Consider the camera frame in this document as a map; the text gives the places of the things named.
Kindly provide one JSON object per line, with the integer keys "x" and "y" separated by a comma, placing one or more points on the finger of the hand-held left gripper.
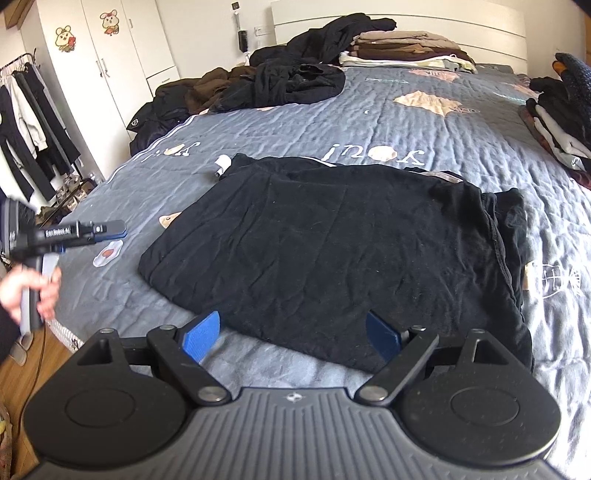
{"x": 111, "y": 237}
{"x": 111, "y": 228}

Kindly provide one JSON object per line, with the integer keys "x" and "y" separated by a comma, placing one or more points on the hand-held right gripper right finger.
{"x": 383, "y": 334}

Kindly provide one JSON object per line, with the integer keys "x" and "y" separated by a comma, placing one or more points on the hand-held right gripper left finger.
{"x": 203, "y": 334}

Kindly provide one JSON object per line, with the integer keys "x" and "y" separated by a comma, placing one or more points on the black t-shirt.
{"x": 332, "y": 258}

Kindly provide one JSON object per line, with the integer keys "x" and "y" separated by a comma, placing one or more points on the black clothes rack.
{"x": 23, "y": 57}

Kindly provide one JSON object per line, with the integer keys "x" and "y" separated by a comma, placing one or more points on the stack of folded dark clothes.
{"x": 563, "y": 120}

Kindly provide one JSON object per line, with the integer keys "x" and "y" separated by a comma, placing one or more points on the pile of black clothes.
{"x": 323, "y": 39}

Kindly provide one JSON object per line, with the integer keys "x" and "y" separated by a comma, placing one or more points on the stack of folded brown clothes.
{"x": 406, "y": 48}

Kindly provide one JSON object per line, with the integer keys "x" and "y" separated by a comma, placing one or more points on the person's left hand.
{"x": 11, "y": 295}

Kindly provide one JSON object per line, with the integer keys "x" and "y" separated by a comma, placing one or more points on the row of shoes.
{"x": 69, "y": 198}

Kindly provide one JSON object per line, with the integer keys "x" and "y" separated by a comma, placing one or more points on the white quilted mattress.
{"x": 64, "y": 334}

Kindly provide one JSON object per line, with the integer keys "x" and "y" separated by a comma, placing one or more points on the black jacket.
{"x": 157, "y": 120}

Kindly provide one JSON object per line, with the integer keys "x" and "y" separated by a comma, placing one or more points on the grey slipper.
{"x": 23, "y": 350}

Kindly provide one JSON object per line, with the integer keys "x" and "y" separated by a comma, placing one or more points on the white wardrobe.
{"x": 120, "y": 69}

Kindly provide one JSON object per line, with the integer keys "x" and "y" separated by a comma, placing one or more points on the brown garment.
{"x": 212, "y": 87}

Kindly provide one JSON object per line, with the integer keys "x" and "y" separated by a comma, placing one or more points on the mouse sticker with red card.
{"x": 65, "y": 39}

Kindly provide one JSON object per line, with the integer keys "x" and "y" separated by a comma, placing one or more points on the mouse sticker with pink bow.
{"x": 110, "y": 22}

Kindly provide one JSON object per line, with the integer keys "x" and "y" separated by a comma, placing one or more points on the bed with grey-blue quilt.
{"x": 415, "y": 129}

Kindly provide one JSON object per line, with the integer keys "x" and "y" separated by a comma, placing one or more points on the black hairbrush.
{"x": 243, "y": 41}

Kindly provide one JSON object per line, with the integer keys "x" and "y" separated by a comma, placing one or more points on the crumpled black garment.
{"x": 295, "y": 87}

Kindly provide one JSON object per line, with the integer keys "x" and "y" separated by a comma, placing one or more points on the white headboard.
{"x": 461, "y": 18}

